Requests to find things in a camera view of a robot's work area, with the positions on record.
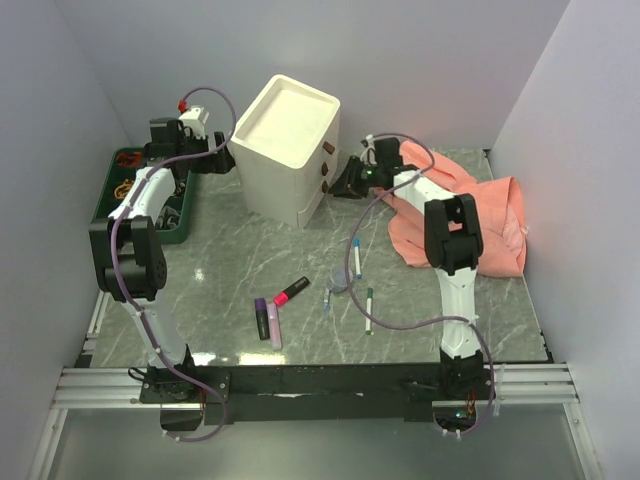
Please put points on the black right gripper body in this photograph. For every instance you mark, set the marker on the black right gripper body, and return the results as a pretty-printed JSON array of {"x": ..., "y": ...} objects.
[{"x": 372, "y": 176}]

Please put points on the white three-drawer organizer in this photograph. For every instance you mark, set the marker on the white three-drawer organizer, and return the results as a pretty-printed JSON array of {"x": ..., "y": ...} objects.
[{"x": 286, "y": 150}]

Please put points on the clear round tape container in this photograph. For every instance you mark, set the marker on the clear round tape container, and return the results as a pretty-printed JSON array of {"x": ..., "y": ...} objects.
[{"x": 339, "y": 279}]

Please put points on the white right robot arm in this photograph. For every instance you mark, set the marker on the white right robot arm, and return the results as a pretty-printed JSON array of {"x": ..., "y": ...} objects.
[{"x": 453, "y": 245}]

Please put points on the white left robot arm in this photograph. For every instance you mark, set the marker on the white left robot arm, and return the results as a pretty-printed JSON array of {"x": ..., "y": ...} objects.
[{"x": 127, "y": 252}]

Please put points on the blue cap white marker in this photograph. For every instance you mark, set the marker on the blue cap white marker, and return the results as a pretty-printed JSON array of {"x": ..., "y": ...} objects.
[{"x": 357, "y": 259}]

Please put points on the green compartment tray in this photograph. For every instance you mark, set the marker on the green compartment tray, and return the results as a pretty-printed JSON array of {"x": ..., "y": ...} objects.
[{"x": 173, "y": 222}]

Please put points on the pink cloth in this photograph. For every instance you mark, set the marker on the pink cloth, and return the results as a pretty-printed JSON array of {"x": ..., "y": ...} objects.
[{"x": 499, "y": 206}]

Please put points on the green cap white marker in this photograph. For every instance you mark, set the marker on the green cap white marker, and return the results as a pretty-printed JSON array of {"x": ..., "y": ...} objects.
[{"x": 369, "y": 305}]

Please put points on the pink black highlighter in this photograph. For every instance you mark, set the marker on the pink black highlighter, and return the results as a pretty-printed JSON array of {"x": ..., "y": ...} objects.
[{"x": 291, "y": 291}]

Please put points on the purple black highlighter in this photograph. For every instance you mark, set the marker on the purple black highlighter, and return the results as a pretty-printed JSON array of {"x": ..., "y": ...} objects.
[{"x": 262, "y": 318}]

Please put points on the light pink highlighter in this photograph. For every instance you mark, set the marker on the light pink highlighter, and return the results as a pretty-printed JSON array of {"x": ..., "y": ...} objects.
[{"x": 274, "y": 326}]

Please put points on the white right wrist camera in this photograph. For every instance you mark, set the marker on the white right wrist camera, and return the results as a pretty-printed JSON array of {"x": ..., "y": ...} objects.
[{"x": 368, "y": 155}]

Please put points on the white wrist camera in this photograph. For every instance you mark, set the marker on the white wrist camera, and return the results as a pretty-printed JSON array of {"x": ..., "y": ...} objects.
[
  {"x": 193, "y": 119},
  {"x": 368, "y": 155}
]

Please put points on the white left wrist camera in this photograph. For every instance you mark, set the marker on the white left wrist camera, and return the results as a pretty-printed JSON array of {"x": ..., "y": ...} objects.
[{"x": 193, "y": 119}]

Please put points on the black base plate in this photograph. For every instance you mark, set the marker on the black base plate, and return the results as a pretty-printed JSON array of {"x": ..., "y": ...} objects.
[{"x": 317, "y": 392}]

